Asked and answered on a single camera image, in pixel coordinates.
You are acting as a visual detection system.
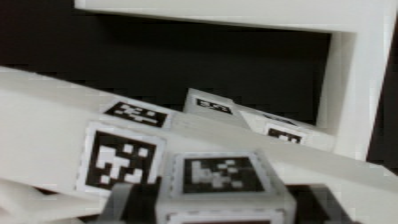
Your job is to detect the white chair leg with tag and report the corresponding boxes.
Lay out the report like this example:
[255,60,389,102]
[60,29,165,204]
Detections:
[241,111,333,151]

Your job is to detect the white L-shaped fence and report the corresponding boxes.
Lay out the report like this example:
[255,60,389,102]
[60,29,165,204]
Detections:
[72,0,398,160]

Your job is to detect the white chair backrest part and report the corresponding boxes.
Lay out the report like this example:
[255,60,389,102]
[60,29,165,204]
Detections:
[0,67,398,224]

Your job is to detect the small white leg part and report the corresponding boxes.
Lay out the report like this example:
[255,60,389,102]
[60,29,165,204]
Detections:
[182,88,248,128]

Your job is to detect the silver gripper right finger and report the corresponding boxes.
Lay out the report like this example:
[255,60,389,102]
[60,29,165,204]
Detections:
[287,184,362,224]

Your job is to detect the white tagged cube front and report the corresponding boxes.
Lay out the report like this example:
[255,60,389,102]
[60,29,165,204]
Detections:
[156,152,296,224]

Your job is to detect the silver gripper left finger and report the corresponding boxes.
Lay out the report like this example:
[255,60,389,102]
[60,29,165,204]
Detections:
[99,183,159,224]

